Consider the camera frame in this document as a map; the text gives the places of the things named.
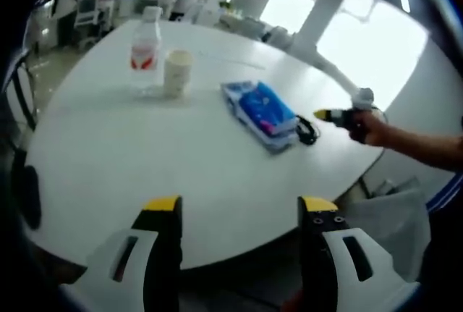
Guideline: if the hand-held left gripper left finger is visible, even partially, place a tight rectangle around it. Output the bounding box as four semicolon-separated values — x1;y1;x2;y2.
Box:
59;195;183;312

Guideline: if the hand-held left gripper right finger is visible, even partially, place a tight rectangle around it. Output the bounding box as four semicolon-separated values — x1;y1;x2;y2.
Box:
298;195;420;312

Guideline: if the black cable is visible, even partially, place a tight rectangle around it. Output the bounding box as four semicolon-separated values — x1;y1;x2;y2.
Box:
294;114;321;146

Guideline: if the wet wipes pack blue lid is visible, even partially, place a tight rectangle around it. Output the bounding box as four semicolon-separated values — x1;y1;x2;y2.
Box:
221;80;298;155

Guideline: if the white paper cup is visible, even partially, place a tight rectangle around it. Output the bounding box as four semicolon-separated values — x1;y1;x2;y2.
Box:
163;49;194;97

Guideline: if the clear water bottle red label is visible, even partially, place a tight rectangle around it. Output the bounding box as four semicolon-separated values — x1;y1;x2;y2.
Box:
129;5;163;98

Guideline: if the person's right hand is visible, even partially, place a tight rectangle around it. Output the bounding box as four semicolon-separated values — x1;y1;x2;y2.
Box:
348;111;391;147

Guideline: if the large bright window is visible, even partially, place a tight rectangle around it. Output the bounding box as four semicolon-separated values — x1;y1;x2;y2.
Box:
317;0;428;111

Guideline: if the small bright window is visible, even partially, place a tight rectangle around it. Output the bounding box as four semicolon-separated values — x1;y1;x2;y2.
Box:
260;0;327;35

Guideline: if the dark rounded object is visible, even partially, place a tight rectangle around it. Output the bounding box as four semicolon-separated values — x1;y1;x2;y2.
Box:
12;165;41;230

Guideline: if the black framed white chair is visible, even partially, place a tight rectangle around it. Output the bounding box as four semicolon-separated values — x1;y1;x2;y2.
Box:
1;56;38;132

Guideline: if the white office chair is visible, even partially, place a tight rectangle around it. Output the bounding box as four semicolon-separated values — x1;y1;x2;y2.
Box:
75;0;99;30

